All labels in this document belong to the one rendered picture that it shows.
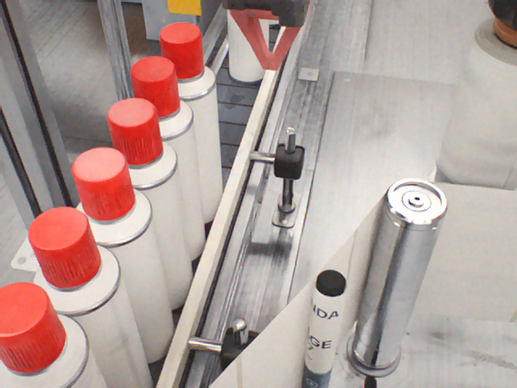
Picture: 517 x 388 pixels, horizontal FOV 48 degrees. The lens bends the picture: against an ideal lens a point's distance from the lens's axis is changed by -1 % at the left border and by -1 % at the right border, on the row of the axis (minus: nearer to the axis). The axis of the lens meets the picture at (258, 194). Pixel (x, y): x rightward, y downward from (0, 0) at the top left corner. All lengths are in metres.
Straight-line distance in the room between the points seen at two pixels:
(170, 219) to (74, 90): 0.48
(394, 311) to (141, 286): 0.18
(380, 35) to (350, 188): 0.42
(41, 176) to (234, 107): 0.28
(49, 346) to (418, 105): 0.57
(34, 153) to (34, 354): 0.27
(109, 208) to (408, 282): 0.20
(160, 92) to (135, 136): 0.05
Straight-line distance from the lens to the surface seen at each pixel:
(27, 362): 0.31
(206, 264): 0.51
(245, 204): 0.61
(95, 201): 0.36
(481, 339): 0.54
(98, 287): 0.35
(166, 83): 0.43
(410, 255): 0.37
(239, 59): 0.75
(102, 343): 0.38
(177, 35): 0.47
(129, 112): 0.40
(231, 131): 0.69
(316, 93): 0.84
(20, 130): 0.53
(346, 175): 0.64
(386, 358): 0.48
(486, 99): 0.54
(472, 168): 0.58
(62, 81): 0.91
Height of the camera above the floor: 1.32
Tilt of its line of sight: 46 degrees down
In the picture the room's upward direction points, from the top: straight up
